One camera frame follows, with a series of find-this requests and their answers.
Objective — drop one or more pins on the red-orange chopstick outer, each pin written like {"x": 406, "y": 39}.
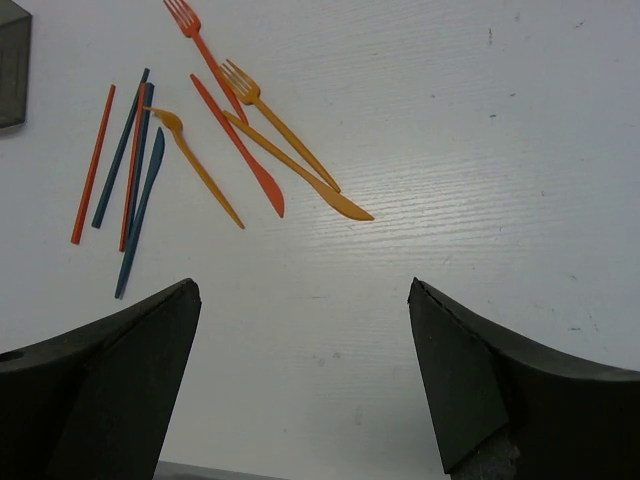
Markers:
{"x": 92, "y": 170}

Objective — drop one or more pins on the smoky grey plastic container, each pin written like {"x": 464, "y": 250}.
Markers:
{"x": 15, "y": 49}

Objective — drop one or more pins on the yellow-orange plastic knife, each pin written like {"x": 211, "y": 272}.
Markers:
{"x": 336, "y": 200}

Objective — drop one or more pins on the red-orange plastic fork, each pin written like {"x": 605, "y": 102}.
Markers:
{"x": 190, "y": 25}

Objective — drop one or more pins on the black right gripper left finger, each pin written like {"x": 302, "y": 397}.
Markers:
{"x": 96, "y": 402}

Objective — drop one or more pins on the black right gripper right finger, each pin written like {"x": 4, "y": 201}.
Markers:
{"x": 506, "y": 407}

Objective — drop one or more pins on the blue plastic knife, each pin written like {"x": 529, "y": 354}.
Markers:
{"x": 132, "y": 243}

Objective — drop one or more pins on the red-orange plastic knife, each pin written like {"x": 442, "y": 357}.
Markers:
{"x": 266, "y": 181}

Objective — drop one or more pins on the red-orange chopstick inner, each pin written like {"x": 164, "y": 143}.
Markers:
{"x": 127, "y": 211}

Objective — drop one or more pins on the red-orange chopstick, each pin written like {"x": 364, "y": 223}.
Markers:
{"x": 92, "y": 170}
{"x": 127, "y": 211}

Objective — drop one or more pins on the yellow-orange plastic fork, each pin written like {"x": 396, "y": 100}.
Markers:
{"x": 248, "y": 91}

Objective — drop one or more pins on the yellow-orange plastic fork bent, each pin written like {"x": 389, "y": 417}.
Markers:
{"x": 175, "y": 125}

